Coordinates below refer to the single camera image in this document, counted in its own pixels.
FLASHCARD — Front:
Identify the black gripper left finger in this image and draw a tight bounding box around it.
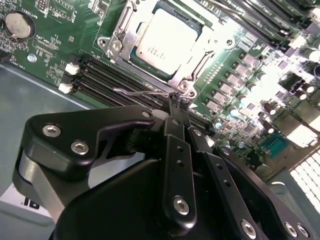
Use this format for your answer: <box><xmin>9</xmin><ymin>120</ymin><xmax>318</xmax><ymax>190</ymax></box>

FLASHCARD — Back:
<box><xmin>12</xmin><ymin>95</ymin><xmax>198</xmax><ymax>231</ymax></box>

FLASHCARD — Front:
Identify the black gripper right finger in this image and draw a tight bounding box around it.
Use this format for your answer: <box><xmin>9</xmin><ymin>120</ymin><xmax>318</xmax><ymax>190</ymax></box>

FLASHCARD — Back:
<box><xmin>180</xmin><ymin>98</ymin><xmax>312</xmax><ymax>240</ymax></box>

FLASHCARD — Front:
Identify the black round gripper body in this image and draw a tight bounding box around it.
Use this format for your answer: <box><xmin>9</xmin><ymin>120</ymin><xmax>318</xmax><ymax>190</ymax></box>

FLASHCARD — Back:
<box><xmin>48</xmin><ymin>157</ymin><xmax>242</xmax><ymax>240</ymax></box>

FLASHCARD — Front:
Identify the thin wire locking lever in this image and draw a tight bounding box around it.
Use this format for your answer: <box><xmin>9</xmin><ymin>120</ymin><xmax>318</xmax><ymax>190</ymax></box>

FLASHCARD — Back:
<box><xmin>112</xmin><ymin>86</ymin><xmax>180</xmax><ymax>99</ymax></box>

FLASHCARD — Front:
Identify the silver metal socket cover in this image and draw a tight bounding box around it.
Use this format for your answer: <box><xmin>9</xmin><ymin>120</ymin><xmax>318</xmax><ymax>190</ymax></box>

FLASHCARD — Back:
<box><xmin>107</xmin><ymin>0</ymin><xmax>236</xmax><ymax>87</ymax></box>

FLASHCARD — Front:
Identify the silver CPU with green edge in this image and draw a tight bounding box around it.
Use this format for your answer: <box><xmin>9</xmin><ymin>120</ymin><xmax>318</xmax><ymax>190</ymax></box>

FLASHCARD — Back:
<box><xmin>130</xmin><ymin>1</ymin><xmax>214</xmax><ymax>82</ymax></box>

